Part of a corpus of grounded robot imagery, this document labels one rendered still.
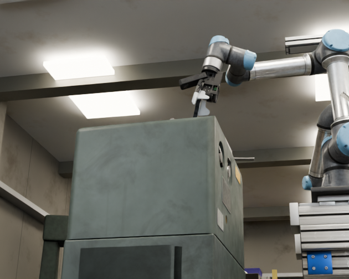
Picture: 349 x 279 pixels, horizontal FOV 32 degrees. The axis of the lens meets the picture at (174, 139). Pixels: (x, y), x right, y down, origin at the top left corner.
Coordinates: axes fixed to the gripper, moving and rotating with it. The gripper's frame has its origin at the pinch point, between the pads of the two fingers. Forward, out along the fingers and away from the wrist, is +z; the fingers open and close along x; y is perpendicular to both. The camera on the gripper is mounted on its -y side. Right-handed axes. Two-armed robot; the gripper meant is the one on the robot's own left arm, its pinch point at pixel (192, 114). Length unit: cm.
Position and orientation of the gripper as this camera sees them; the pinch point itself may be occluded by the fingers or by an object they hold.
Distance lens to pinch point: 234.1
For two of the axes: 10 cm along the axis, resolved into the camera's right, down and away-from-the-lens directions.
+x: 0.6, 4.3, 9.0
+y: 9.6, 2.2, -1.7
